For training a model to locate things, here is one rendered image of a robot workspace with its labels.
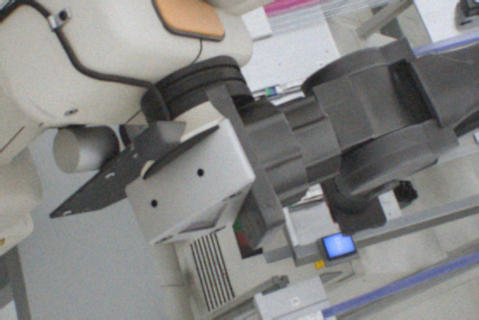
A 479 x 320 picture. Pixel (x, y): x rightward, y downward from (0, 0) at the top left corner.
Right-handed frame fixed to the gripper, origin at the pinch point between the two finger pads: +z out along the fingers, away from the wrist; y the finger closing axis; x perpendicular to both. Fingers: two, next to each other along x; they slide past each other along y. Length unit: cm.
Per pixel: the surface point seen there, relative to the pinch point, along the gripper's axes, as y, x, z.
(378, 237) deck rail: 0.8, -8.3, 21.0
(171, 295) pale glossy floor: 20, 33, 93
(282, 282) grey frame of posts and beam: -0.4, 9.5, 27.7
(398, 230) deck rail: 0.8, -11.8, 20.3
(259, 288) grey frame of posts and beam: 0.1, 13.7, 29.1
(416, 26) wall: 132, -100, 193
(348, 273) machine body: 3, -7, 51
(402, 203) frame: 16, -25, 58
